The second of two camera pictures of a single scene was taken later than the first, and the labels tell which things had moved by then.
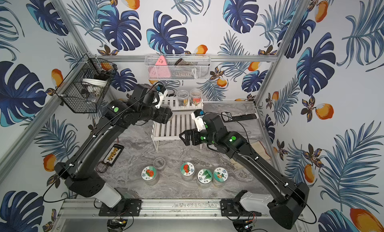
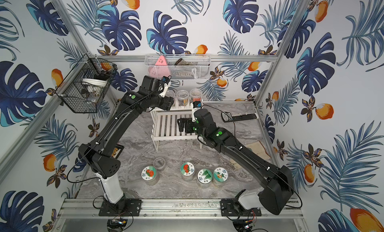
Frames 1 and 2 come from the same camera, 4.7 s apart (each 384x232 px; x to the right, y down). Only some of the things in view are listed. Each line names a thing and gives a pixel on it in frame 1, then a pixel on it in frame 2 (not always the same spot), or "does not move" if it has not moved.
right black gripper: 194,132 to 189,123
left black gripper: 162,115 to 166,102
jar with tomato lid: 150,175 does not move
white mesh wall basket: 178,67 does not move
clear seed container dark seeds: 183,97 does not move
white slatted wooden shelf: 181,120 does not move
